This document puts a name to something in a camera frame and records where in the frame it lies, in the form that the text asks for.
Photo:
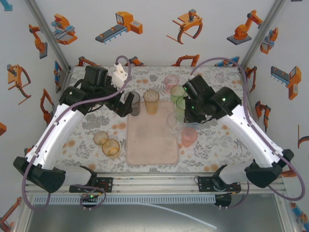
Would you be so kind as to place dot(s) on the grey transparent plastic cup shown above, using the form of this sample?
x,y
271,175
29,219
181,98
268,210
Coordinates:
x,y
135,106

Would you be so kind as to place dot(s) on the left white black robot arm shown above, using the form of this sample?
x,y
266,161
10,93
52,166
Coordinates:
x,y
55,135

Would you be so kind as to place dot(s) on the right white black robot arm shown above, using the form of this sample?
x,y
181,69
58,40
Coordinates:
x,y
251,135

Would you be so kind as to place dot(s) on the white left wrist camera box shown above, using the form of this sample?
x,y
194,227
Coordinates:
x,y
119,77

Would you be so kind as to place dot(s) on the salmon plastic cup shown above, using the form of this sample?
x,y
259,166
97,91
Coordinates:
x,y
189,137

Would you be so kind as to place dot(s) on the pale orange plastic cup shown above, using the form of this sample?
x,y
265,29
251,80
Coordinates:
x,y
151,104

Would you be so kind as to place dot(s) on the green transparent plastic cup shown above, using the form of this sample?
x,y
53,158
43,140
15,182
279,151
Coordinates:
x,y
177,93
180,106

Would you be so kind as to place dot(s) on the small black controller board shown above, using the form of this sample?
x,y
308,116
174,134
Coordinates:
x,y
224,199
89,197

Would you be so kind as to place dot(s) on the aluminium frame post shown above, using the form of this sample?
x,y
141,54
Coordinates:
x,y
260,36
50,36

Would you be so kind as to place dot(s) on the aluminium lower frame bar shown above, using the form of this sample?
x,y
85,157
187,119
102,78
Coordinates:
x,y
23,217
286,212

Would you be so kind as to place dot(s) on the clear plastic cup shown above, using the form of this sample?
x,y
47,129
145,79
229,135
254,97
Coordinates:
x,y
174,125

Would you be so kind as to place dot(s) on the amber transparent plastic cup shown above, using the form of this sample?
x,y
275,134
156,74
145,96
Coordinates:
x,y
111,148
101,138

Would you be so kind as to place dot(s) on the pink transparent plastic cup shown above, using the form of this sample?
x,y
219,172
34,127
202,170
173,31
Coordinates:
x,y
170,81

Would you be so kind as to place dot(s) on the aluminium frame beam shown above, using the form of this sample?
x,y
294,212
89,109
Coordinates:
x,y
154,186

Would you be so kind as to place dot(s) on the floral patterned tablecloth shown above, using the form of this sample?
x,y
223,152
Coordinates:
x,y
212,79

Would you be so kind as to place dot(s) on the grey metal panel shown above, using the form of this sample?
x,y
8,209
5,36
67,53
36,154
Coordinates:
x,y
120,220

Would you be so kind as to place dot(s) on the pink rectangular tray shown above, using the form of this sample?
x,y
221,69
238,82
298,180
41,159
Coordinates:
x,y
152,145

